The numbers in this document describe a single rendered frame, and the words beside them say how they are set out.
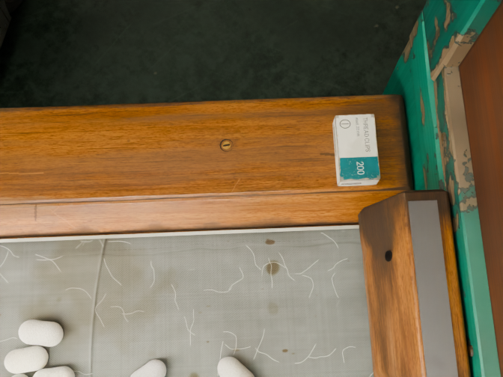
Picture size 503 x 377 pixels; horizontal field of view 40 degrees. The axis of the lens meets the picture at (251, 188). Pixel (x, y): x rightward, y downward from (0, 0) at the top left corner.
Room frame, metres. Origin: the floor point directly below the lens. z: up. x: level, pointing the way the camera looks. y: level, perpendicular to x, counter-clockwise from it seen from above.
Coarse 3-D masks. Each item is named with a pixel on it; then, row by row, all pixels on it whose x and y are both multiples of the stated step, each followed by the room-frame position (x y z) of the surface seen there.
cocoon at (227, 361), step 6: (222, 360) 0.02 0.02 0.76; (228, 360) 0.02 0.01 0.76; (234, 360) 0.02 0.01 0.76; (222, 366) 0.02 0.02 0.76; (228, 366) 0.02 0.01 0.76; (234, 366) 0.02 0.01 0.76; (240, 366) 0.02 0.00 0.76; (222, 372) 0.01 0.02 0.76; (228, 372) 0.01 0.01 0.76; (234, 372) 0.01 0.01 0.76; (240, 372) 0.01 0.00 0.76; (246, 372) 0.01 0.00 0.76
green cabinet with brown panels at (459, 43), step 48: (432, 0) 0.30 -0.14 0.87; (480, 0) 0.24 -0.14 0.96; (432, 48) 0.26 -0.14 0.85; (480, 48) 0.23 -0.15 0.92; (480, 96) 0.20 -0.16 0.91; (480, 144) 0.17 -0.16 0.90; (480, 192) 0.14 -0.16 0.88; (480, 240) 0.10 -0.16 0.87; (480, 288) 0.07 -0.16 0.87; (480, 336) 0.04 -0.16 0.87
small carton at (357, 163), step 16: (336, 128) 0.22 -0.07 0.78; (352, 128) 0.22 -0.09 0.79; (368, 128) 0.22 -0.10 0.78; (336, 144) 0.21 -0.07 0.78; (352, 144) 0.21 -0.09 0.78; (368, 144) 0.21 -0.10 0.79; (336, 160) 0.19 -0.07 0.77; (352, 160) 0.19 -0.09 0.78; (368, 160) 0.19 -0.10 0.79; (352, 176) 0.18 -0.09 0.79; (368, 176) 0.18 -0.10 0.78
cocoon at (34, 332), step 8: (32, 320) 0.05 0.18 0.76; (24, 328) 0.04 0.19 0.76; (32, 328) 0.04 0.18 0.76; (40, 328) 0.04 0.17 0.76; (48, 328) 0.04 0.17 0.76; (56, 328) 0.04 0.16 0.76; (24, 336) 0.04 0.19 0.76; (32, 336) 0.04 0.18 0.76; (40, 336) 0.04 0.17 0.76; (48, 336) 0.04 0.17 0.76; (56, 336) 0.04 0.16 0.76; (32, 344) 0.03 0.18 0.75; (40, 344) 0.03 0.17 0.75; (48, 344) 0.03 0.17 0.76; (56, 344) 0.03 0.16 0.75
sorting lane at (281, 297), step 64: (0, 256) 0.11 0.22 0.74; (64, 256) 0.11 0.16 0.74; (128, 256) 0.11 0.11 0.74; (192, 256) 0.11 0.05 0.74; (256, 256) 0.11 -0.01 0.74; (320, 256) 0.11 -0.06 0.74; (0, 320) 0.05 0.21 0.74; (64, 320) 0.05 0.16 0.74; (128, 320) 0.05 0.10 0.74; (192, 320) 0.05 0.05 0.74; (256, 320) 0.06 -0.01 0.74; (320, 320) 0.06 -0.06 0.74
